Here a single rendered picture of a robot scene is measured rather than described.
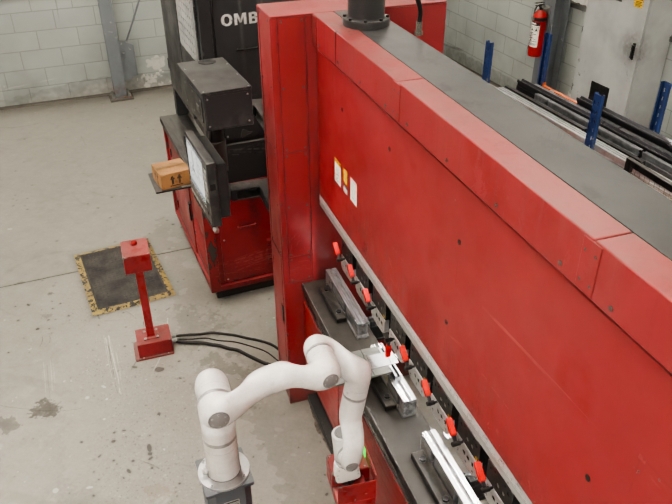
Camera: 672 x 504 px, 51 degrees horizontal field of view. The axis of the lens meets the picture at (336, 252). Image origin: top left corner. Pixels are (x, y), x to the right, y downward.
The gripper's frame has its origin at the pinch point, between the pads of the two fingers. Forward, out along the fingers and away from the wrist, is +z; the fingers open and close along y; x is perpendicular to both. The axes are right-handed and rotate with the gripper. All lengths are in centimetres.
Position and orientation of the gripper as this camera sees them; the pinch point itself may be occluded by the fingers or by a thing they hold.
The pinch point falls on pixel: (348, 485)
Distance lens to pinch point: 300.7
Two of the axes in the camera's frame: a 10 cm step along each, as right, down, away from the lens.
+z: 0.9, 8.3, 5.5
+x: 2.4, 5.2, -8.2
